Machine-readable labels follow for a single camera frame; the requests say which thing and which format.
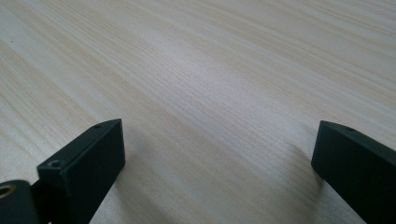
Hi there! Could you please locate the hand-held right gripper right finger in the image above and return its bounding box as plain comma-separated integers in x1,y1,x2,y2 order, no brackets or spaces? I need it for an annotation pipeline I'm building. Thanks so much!
310,119,396,224

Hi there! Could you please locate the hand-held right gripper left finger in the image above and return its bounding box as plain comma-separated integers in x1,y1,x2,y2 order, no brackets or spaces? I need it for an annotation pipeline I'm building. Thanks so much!
31,118,126,224

